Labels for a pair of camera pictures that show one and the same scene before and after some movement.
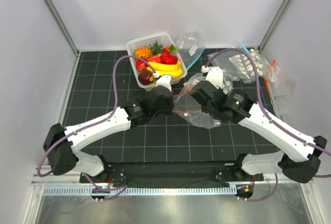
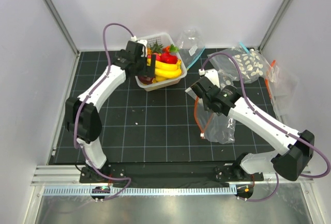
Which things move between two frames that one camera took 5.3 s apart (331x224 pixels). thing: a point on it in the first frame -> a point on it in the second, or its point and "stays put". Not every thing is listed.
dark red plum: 146,77 stays put
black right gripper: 204,109 stays put
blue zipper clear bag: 191,43 stays put
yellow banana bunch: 174,70 stays put
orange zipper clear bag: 189,108 -> 214,127
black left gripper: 169,110 -> 150,69
